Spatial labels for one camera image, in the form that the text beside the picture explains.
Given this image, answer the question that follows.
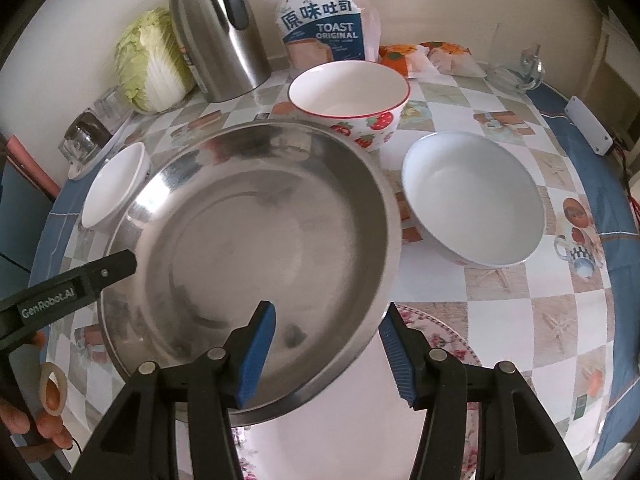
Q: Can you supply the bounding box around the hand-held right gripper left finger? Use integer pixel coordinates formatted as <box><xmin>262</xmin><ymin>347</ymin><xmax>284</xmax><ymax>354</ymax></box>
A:
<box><xmin>86</xmin><ymin>300</ymin><xmax>278</xmax><ymax>480</ymax></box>

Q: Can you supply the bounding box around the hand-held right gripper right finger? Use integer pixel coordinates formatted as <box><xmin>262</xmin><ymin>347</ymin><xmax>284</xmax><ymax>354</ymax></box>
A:
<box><xmin>379</xmin><ymin>302</ymin><xmax>585</xmax><ymax>480</ymax></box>

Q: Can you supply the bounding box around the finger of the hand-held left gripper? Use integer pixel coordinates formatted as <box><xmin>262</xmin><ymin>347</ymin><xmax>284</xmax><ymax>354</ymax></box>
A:
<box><xmin>0</xmin><ymin>250</ymin><xmax>138</xmax><ymax>357</ymax></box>

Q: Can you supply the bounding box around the small white bowl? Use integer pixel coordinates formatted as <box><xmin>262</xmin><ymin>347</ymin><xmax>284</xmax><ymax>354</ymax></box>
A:
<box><xmin>81</xmin><ymin>142</ymin><xmax>152</xmax><ymax>233</ymax></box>

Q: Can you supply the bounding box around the large stainless steel bowl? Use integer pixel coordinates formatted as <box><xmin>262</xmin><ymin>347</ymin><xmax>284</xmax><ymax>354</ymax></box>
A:
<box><xmin>97</xmin><ymin>121</ymin><xmax>403</xmax><ymax>413</ymax></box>

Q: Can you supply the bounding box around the person's left hand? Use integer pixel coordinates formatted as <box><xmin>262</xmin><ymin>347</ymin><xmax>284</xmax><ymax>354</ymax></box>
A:
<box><xmin>0</xmin><ymin>332</ymin><xmax>73</xmax><ymax>451</ymax></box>

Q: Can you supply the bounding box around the floral rim plate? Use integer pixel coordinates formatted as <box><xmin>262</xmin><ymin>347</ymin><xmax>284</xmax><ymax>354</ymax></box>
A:
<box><xmin>235</xmin><ymin>302</ymin><xmax>501</xmax><ymax>480</ymax></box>

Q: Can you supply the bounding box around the checked printed tablecloth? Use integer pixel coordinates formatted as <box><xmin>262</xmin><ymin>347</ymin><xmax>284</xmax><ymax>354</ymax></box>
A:
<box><xmin>20</xmin><ymin>55</ymin><xmax>640</xmax><ymax>480</ymax></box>

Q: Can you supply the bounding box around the reddish brown bar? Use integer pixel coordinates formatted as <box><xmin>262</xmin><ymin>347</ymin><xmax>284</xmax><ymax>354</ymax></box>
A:
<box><xmin>5</xmin><ymin>135</ymin><xmax>56</xmax><ymax>201</ymax></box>

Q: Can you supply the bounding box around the dark glass jar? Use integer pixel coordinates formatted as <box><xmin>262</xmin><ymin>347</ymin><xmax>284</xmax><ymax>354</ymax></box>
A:
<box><xmin>59</xmin><ymin>112</ymin><xmax>111</xmax><ymax>167</ymax></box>

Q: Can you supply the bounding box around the white round tray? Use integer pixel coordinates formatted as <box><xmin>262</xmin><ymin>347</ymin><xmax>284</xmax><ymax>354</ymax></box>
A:
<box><xmin>65</xmin><ymin>110</ymin><xmax>137</xmax><ymax>182</ymax></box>

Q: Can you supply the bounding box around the wide white bowl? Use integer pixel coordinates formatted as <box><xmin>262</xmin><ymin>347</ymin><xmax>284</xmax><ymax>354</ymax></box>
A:
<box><xmin>401</xmin><ymin>131</ymin><xmax>543</xmax><ymax>268</ymax></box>

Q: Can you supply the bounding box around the clear drinking glass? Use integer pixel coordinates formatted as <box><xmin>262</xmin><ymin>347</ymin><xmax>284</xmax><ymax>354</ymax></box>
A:
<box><xmin>92</xmin><ymin>85</ymin><xmax>131</xmax><ymax>123</ymax></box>

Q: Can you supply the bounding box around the napa cabbage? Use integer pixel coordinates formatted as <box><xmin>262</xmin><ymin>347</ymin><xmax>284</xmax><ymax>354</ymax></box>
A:
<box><xmin>114</xmin><ymin>7</ymin><xmax>197</xmax><ymax>113</ymax></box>

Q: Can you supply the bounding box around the strawberry print bowl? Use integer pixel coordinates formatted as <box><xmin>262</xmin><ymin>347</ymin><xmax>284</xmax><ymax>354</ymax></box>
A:
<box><xmin>287</xmin><ymin>60</ymin><xmax>412</xmax><ymax>153</ymax></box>

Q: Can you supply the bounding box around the stainless steel thermos kettle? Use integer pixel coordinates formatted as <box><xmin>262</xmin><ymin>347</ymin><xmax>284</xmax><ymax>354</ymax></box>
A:
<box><xmin>164</xmin><ymin>0</ymin><xmax>273</xmax><ymax>103</ymax></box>

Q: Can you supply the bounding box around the orange snack packet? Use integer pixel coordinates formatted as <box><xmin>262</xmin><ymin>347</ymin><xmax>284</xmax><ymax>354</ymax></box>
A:
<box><xmin>425</xmin><ymin>40</ymin><xmax>488</xmax><ymax>78</ymax></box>
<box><xmin>377</xmin><ymin>42</ymin><xmax>433</xmax><ymax>80</ymax></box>

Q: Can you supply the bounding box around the white power strip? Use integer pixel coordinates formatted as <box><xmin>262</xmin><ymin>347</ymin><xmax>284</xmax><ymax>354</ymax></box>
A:
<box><xmin>564</xmin><ymin>96</ymin><xmax>615</xmax><ymax>155</ymax></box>

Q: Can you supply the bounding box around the toast bread bag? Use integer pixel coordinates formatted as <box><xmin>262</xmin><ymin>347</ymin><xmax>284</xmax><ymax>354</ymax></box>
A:
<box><xmin>276</xmin><ymin>0</ymin><xmax>382</xmax><ymax>78</ymax></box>

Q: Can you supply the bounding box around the red cable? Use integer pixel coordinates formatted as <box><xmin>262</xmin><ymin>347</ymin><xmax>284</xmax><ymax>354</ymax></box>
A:
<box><xmin>612</xmin><ymin>135</ymin><xmax>640</xmax><ymax>221</ymax></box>

